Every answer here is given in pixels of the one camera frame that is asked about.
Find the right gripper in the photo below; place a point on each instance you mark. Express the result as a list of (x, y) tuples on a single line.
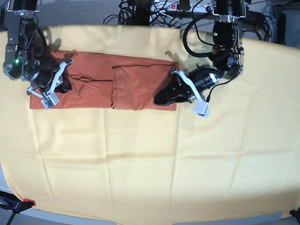
[(43, 75)]

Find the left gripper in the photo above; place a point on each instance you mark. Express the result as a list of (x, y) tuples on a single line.
[(174, 90)]

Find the orange T-shirt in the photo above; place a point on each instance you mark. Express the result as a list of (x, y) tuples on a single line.
[(112, 81)]

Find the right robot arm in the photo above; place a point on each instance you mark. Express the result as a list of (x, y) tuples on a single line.
[(26, 55)]

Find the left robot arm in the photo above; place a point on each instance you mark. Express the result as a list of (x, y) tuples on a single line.
[(226, 56)]

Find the white power strip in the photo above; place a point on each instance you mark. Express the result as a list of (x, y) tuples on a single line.
[(176, 7)]

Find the yellow table cloth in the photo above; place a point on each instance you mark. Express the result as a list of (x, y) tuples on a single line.
[(160, 168)]

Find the black clamp corner right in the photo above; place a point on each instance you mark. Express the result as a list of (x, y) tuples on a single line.
[(295, 214)]

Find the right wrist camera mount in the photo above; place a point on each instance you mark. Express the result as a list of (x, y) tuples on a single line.
[(48, 98)]

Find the black table leg post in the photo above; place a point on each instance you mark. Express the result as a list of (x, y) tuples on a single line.
[(142, 12)]

